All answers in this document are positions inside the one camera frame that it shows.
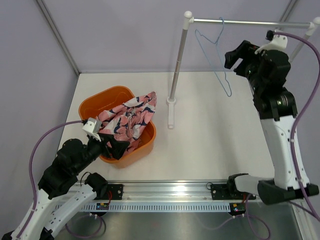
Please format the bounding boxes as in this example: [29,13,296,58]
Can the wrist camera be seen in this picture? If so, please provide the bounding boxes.
[82,117,102,142]
[254,30,288,55]

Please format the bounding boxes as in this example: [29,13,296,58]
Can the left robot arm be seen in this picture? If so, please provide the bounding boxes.
[2,134,130,240]

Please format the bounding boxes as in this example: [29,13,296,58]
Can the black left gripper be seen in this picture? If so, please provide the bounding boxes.
[73,132,130,174]

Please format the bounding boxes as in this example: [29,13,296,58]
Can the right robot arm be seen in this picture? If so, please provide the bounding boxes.
[224,40,320,205]

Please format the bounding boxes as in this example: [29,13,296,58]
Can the metal clothes rack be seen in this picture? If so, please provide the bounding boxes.
[165,10,320,130]

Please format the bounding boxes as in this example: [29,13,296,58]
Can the pink shark print shorts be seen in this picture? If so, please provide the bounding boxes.
[96,91,157,156]

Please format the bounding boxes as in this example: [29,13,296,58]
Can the aluminium mounting rail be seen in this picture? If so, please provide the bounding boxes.
[56,180,305,203]

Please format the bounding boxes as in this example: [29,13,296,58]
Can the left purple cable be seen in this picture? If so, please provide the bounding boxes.
[14,120,87,240]

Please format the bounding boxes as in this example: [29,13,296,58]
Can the orange plastic basket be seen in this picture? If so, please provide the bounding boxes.
[78,85,157,169]

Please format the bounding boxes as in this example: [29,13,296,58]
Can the white slotted cable duct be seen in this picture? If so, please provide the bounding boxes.
[80,202,231,213]

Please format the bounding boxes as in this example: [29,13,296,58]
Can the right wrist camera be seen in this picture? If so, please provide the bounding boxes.
[254,30,288,55]

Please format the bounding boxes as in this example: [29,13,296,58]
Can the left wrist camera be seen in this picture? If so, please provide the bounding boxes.
[82,117,102,142]

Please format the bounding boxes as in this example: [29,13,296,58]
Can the blue wire hanger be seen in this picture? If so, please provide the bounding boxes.
[194,16,233,97]

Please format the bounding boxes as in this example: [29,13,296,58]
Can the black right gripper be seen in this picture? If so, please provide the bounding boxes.
[224,40,266,94]

